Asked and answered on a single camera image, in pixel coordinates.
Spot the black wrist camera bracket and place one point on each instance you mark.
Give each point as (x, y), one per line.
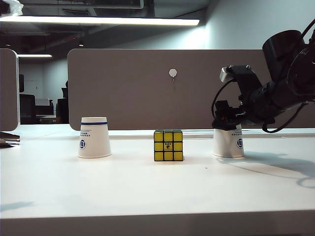
(247, 78)

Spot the Rubik's cube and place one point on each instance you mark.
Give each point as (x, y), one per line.
(168, 147)

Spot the wide grey desk partition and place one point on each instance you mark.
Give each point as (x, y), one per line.
(147, 100)

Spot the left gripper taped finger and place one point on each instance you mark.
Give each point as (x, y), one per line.
(11, 7)

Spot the dark flat object on desk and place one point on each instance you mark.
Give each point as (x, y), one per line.
(8, 141)

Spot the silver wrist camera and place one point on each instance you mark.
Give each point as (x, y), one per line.
(227, 75)

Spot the long ceiling light strip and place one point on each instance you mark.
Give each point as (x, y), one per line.
(98, 20)

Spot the white background box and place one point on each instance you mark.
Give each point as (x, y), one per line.
(43, 102)

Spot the short ceiling light strip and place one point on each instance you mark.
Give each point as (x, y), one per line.
(34, 56)

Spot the black background cabinet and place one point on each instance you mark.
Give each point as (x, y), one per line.
(27, 108)

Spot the white round adhesive hook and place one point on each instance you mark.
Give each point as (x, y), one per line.
(172, 72)

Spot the narrow grey desk partition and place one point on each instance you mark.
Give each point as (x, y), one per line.
(8, 93)

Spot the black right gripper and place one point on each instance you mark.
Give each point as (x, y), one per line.
(232, 114)

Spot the white paper cup blue logo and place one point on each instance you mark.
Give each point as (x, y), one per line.
(94, 143)
(225, 145)

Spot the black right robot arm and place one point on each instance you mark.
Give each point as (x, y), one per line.
(283, 54)

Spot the seated person in background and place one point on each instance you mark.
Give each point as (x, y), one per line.
(63, 110)

